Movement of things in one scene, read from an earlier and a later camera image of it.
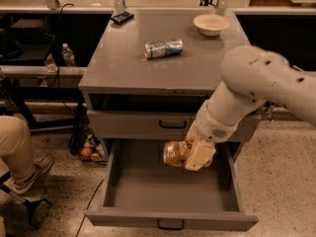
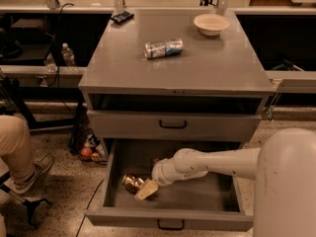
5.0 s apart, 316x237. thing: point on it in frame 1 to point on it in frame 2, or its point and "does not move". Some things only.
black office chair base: x=30 y=205 does not move
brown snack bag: x=177 y=152 to x=132 y=183
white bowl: x=211 y=24 does not move
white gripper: x=209 y=127 to x=160 y=174
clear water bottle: x=68 y=55 does not move
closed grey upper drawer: x=153 y=124 does not move
